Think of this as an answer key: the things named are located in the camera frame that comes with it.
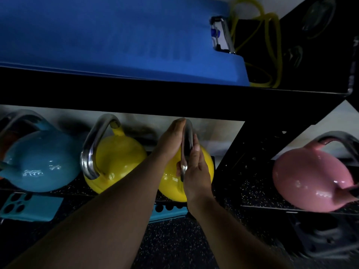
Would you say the person's left hand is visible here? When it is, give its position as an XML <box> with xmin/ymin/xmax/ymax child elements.
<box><xmin>153</xmin><ymin>118</ymin><xmax>187</xmax><ymax>166</ymax></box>

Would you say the person's right hand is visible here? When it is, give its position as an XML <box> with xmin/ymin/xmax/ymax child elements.
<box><xmin>176</xmin><ymin>134</ymin><xmax>214</xmax><ymax>206</ymax></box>

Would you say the yellow kettlebell with steel handle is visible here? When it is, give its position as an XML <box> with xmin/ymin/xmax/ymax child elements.
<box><xmin>158</xmin><ymin>119</ymin><xmax>215</xmax><ymax>203</ymax></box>
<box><xmin>80</xmin><ymin>114</ymin><xmax>148</xmax><ymax>194</ymax></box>

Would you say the person's left forearm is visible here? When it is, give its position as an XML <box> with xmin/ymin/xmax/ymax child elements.
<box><xmin>5</xmin><ymin>154</ymin><xmax>169</xmax><ymax>269</ymax></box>

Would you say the person's right forearm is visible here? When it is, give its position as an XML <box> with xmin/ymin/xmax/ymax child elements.
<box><xmin>186</xmin><ymin>193</ymin><xmax>293</xmax><ymax>269</ymax></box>

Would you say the black metal storage rack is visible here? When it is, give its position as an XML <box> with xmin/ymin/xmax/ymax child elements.
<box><xmin>0</xmin><ymin>0</ymin><xmax>359</xmax><ymax>222</ymax></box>

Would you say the teal block with holes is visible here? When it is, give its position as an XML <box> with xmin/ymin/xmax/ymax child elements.
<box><xmin>149</xmin><ymin>203</ymin><xmax>188</xmax><ymax>223</ymax></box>
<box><xmin>0</xmin><ymin>192</ymin><xmax>64</xmax><ymax>223</ymax></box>

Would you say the metal clip with blue part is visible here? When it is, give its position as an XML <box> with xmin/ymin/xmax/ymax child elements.
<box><xmin>210</xmin><ymin>16</ymin><xmax>236</xmax><ymax>54</ymax></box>

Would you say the blue foam mat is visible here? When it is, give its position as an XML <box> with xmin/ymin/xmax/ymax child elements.
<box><xmin>0</xmin><ymin>0</ymin><xmax>251</xmax><ymax>87</ymax></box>

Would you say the yellow resistance tube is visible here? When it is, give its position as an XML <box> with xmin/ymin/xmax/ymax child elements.
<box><xmin>229</xmin><ymin>0</ymin><xmax>283</xmax><ymax>89</ymax></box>

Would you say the small dark round disc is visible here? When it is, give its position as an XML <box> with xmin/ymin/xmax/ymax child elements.
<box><xmin>283</xmin><ymin>45</ymin><xmax>304</xmax><ymax>70</ymax></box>

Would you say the dark grey weight base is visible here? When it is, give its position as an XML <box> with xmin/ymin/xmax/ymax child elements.
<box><xmin>289</xmin><ymin>213</ymin><xmax>359</xmax><ymax>259</ymax></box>

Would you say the large dark round disc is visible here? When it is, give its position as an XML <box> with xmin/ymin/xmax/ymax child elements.
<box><xmin>301</xmin><ymin>0</ymin><xmax>336</xmax><ymax>40</ymax></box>

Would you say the pink kettlebell with steel handle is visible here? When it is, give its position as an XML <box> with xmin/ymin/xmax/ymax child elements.
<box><xmin>272</xmin><ymin>131</ymin><xmax>359</xmax><ymax>213</ymax></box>

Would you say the blue kettlebell with steel handle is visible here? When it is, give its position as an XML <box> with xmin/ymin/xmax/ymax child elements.
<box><xmin>0</xmin><ymin>110</ymin><xmax>82</xmax><ymax>193</ymax></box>

